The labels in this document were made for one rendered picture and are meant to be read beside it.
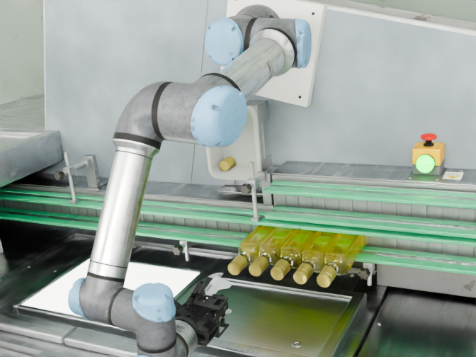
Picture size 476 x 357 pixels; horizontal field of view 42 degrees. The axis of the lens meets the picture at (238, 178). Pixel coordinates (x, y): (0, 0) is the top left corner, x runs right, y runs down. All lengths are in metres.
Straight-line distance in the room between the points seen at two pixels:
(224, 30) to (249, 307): 0.70
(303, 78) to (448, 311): 0.72
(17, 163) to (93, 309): 1.01
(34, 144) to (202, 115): 1.13
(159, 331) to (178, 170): 0.94
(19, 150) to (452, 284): 1.39
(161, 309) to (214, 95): 0.40
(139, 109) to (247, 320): 0.63
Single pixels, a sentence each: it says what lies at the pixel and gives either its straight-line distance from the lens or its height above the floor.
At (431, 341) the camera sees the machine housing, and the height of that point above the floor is 1.09.
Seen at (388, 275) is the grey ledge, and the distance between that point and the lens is 1.72.
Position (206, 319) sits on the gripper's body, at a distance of 1.32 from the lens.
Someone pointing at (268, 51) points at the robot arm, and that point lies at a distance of 1.40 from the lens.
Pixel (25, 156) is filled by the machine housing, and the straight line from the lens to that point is 2.16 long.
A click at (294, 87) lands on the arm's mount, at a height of 0.78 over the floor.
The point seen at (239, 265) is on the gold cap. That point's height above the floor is 1.16.
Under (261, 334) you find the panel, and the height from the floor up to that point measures 1.23.
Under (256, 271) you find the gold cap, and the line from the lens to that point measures 1.51.
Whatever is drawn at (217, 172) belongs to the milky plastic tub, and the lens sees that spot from 1.86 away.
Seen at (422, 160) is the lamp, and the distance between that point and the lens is 1.61.
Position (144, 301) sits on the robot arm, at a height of 1.58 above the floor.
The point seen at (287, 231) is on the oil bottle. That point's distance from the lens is 1.64.
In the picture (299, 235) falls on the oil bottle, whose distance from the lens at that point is 1.62.
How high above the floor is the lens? 2.37
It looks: 58 degrees down
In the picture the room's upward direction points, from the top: 126 degrees counter-clockwise
